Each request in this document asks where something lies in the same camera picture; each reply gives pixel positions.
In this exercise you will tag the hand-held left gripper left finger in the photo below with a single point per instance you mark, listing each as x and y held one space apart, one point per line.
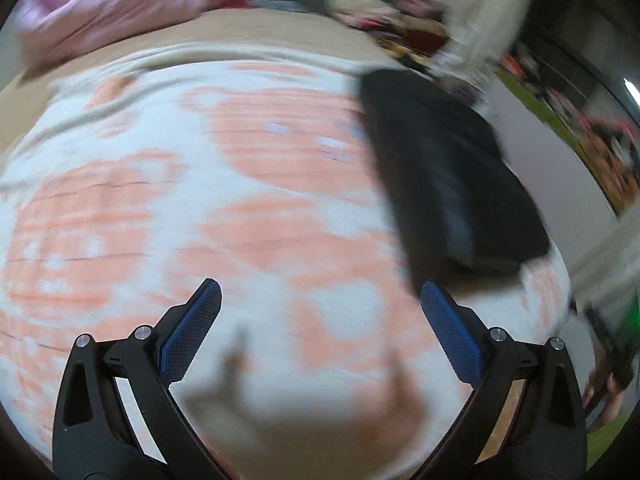
192 327

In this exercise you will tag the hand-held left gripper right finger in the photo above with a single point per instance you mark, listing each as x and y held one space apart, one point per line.
450 330

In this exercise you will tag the black leather jacket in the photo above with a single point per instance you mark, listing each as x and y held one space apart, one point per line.
440 170

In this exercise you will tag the heap of colourful clothes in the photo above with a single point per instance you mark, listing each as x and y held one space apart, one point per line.
600 150

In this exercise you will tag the pile of folded clothes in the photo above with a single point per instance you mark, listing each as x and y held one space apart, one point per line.
380 15

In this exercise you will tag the person's right hand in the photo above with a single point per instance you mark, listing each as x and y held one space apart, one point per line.
607 410

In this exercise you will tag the white orange printed blanket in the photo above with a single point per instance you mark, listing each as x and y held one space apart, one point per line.
150 210

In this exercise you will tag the green ledge cover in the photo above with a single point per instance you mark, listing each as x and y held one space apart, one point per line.
550 115

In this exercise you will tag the beige bed sheet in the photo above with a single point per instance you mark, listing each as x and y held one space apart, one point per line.
240 30

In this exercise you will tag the pink quilt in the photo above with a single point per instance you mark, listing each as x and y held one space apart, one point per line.
100 10

